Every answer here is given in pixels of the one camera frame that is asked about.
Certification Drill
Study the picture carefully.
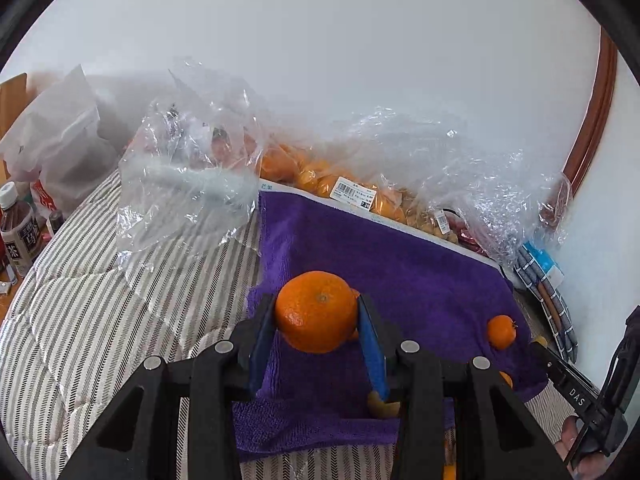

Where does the purple towel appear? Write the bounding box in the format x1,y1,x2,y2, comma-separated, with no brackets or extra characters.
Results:
232,191,548,463

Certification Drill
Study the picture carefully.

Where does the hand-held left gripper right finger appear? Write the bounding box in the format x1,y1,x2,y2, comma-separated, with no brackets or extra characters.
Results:
356,292,572,480

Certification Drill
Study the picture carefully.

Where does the blue tissue packet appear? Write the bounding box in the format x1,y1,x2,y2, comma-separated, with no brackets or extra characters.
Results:
525,242,566,286

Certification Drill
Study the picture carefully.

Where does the wooden door frame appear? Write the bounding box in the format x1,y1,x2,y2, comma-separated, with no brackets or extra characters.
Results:
562,27,621,196

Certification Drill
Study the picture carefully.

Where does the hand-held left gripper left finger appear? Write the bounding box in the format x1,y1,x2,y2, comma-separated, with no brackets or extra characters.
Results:
62,292,277,480

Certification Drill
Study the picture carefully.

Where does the white plastic bag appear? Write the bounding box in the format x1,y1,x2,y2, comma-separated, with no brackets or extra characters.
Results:
0,64,121,211

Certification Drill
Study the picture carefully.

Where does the person's right hand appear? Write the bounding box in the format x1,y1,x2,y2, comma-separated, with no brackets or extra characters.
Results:
554,414,608,480

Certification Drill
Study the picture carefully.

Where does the blue checked folded cloth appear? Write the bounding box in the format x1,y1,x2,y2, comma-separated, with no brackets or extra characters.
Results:
515,245,578,363

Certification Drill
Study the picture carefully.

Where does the crumpled clear plastic bag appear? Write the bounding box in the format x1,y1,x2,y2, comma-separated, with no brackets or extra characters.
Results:
117,57,263,261
345,105,573,271

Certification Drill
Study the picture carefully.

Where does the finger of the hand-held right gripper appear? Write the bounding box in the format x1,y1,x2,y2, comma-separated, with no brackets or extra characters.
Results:
531,341,603,416

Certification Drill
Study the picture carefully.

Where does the clear bag of brown fruits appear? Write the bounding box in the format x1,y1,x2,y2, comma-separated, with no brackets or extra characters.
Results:
405,200,466,246

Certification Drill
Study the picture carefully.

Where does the large orange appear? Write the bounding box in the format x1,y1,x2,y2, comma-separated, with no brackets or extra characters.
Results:
274,270,360,354

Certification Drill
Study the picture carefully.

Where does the white capped drink bottle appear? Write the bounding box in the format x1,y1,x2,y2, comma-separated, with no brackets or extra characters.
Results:
0,182,41,278

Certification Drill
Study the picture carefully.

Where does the clear bag of oranges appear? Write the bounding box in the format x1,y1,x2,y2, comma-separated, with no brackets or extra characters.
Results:
240,132,416,223

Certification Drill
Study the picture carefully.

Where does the grey striped quilted cover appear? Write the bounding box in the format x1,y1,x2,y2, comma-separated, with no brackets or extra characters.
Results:
0,167,576,480

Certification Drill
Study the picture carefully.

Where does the red packet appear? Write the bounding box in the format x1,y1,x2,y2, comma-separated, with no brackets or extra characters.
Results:
450,212,488,256

